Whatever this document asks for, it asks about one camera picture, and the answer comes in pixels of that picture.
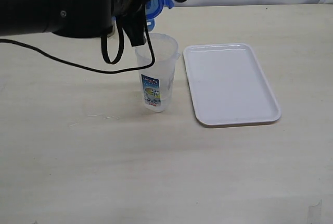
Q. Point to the blue plastic lid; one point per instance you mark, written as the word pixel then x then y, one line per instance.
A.
pixel 154 9

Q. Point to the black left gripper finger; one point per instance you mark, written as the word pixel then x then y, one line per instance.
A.
pixel 134 29

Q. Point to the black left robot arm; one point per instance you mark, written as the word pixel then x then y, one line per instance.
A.
pixel 79 19

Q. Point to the clear plastic tall container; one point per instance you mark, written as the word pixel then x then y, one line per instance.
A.
pixel 156 82

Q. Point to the white rectangular plastic tray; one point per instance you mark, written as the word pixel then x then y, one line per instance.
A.
pixel 228 86

